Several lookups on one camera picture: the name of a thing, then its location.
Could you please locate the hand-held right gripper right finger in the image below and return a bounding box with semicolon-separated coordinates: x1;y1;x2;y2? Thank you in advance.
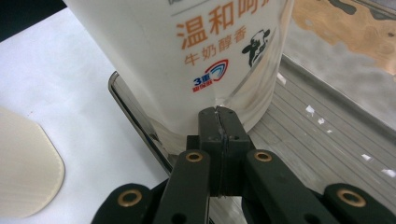
217;105;255;197

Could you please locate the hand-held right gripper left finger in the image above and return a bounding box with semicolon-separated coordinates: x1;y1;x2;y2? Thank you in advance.
186;106;224;198

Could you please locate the metal tray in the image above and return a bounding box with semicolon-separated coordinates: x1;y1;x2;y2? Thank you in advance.
107;0;396;224

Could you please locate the white bottle with blue cap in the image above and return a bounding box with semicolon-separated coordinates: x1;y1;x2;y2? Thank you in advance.
62;0;295;139

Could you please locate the cream ribbed pump bottle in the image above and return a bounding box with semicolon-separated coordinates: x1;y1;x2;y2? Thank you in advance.
0;106;65;218

